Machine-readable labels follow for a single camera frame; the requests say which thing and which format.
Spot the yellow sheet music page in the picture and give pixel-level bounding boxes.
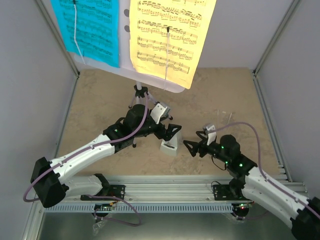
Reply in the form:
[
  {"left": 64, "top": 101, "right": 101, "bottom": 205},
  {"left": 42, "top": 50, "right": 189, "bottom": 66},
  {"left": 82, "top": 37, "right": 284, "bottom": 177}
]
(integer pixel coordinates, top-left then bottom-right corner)
[{"left": 129, "top": 0, "right": 217, "bottom": 89}]

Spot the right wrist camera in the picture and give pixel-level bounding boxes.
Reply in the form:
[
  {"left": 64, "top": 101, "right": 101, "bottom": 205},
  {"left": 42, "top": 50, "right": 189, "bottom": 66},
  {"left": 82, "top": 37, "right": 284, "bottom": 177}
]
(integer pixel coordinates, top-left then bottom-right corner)
[{"left": 202, "top": 123, "right": 217, "bottom": 146}]

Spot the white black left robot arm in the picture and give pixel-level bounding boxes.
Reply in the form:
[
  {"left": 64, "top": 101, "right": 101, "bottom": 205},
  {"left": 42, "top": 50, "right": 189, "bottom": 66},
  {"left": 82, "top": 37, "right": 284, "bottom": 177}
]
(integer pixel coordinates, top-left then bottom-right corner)
[{"left": 30, "top": 103, "right": 182, "bottom": 208}]

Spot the black mounting plate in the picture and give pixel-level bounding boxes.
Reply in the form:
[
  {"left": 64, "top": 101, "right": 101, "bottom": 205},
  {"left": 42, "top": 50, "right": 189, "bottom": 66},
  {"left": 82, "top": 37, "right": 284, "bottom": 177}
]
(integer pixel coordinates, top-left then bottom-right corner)
[
  {"left": 80, "top": 184, "right": 126, "bottom": 201},
  {"left": 211, "top": 184, "right": 248, "bottom": 201}
]

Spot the grey slotted cable duct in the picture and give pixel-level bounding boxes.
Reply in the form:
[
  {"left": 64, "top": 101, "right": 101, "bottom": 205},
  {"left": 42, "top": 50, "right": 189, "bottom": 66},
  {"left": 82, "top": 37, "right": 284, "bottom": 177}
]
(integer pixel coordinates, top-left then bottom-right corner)
[{"left": 44, "top": 202, "right": 234, "bottom": 214}]

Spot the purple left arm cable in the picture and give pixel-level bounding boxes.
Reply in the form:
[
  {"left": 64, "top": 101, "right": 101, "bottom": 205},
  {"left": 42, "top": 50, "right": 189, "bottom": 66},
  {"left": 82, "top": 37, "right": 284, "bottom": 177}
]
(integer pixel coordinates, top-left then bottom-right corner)
[{"left": 22, "top": 94, "right": 149, "bottom": 203}]

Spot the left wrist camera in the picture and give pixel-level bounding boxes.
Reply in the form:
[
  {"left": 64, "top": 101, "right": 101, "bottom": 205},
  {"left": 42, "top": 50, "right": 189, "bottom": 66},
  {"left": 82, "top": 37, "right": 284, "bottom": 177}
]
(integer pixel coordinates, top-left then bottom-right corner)
[{"left": 150, "top": 102, "right": 171, "bottom": 124}]

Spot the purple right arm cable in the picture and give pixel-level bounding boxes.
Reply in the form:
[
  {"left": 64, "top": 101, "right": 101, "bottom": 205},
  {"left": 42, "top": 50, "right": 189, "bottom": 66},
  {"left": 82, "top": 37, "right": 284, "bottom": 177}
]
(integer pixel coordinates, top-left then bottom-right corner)
[{"left": 214, "top": 121, "right": 320, "bottom": 213}]

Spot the right circuit board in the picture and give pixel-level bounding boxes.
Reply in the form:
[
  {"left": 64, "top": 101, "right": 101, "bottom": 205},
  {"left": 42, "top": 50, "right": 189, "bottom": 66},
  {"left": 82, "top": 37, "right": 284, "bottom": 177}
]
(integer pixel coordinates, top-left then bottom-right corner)
[{"left": 233, "top": 203, "right": 251, "bottom": 212}]

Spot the white music stand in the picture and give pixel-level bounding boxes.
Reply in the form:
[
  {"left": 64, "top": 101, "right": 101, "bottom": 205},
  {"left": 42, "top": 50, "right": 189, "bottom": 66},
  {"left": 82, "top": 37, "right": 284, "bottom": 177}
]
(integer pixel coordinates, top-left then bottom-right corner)
[{"left": 71, "top": 0, "right": 184, "bottom": 93}]

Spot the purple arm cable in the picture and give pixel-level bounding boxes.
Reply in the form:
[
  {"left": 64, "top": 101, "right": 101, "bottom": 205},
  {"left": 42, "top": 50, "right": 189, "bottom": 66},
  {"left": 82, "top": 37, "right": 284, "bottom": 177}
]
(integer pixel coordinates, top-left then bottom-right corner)
[
  {"left": 214, "top": 121, "right": 320, "bottom": 213},
  {"left": 22, "top": 94, "right": 149, "bottom": 203}
]

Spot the left circuit board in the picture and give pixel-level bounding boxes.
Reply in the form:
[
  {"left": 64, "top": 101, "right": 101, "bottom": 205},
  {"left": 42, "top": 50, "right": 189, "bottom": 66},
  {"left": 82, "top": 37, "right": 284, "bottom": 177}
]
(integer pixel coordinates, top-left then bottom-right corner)
[{"left": 93, "top": 202, "right": 117, "bottom": 212}]

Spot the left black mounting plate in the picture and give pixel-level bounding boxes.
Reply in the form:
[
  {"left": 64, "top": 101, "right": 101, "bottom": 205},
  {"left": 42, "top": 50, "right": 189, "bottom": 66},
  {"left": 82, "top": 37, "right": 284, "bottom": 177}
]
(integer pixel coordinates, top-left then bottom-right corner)
[{"left": 80, "top": 184, "right": 126, "bottom": 201}]

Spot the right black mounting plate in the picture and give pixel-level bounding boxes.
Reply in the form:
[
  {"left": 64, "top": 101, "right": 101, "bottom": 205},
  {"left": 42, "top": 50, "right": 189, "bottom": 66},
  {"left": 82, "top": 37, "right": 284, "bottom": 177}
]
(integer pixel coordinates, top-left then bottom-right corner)
[{"left": 211, "top": 184, "right": 248, "bottom": 201}]

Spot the white metronome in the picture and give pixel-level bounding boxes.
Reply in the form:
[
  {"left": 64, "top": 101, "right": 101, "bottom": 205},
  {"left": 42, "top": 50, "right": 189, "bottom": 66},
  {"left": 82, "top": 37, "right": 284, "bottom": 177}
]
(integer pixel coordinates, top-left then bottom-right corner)
[{"left": 160, "top": 130, "right": 183, "bottom": 157}]

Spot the clear plastic bag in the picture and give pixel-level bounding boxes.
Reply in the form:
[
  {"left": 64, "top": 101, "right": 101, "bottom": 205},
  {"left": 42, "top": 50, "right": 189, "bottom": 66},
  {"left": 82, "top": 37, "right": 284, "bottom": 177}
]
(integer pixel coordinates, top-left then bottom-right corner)
[{"left": 92, "top": 218, "right": 107, "bottom": 237}]

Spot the clear metronome cover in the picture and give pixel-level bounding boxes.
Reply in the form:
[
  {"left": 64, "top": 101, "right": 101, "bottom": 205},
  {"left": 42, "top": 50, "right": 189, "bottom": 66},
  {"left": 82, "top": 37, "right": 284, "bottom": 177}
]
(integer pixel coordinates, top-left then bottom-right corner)
[{"left": 216, "top": 109, "right": 233, "bottom": 127}]

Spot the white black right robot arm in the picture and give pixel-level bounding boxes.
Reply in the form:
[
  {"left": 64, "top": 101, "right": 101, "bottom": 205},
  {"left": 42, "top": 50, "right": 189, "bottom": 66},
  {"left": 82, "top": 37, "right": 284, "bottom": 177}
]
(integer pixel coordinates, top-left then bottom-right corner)
[{"left": 183, "top": 131, "right": 320, "bottom": 240}]

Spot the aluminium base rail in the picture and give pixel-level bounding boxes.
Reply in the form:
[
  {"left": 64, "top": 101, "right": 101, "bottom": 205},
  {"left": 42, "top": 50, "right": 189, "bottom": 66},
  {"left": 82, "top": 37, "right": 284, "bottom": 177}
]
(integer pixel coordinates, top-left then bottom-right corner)
[{"left": 34, "top": 174, "right": 311, "bottom": 203}]

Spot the circuit board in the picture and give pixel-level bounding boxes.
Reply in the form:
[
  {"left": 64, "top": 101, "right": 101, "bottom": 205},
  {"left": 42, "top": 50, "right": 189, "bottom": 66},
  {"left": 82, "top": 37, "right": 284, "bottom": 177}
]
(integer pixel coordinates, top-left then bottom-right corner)
[
  {"left": 93, "top": 202, "right": 117, "bottom": 212},
  {"left": 233, "top": 203, "right": 251, "bottom": 212}
]

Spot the blue sheet music page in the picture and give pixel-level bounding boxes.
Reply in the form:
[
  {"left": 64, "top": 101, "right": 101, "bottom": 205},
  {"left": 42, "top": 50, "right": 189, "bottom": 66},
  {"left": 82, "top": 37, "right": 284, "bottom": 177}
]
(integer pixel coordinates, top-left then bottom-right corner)
[{"left": 50, "top": 0, "right": 119, "bottom": 68}]

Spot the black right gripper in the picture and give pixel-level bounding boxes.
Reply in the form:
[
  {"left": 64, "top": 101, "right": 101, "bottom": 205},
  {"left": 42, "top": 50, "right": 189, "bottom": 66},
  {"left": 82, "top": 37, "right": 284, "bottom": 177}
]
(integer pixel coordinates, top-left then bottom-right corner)
[{"left": 184, "top": 130, "right": 230, "bottom": 164}]

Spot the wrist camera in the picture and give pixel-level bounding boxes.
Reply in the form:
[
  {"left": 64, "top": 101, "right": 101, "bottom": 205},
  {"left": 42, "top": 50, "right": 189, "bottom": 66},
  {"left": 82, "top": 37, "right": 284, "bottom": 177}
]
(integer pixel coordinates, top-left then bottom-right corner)
[
  {"left": 202, "top": 123, "right": 217, "bottom": 146},
  {"left": 150, "top": 102, "right": 171, "bottom": 124}
]

